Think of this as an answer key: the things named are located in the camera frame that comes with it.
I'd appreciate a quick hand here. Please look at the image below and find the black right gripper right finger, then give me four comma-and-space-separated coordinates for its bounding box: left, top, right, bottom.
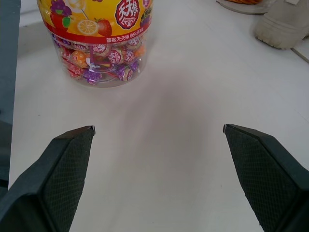
222, 123, 309, 232

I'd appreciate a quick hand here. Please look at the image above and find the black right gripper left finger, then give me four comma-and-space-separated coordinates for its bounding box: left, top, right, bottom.
0, 125, 96, 232

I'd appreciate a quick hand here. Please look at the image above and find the clear plastic lollipop jar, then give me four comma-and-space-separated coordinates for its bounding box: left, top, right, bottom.
36, 0, 153, 89

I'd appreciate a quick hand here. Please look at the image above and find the beige sneaker shoe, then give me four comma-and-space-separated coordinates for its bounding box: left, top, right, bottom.
255, 0, 309, 50

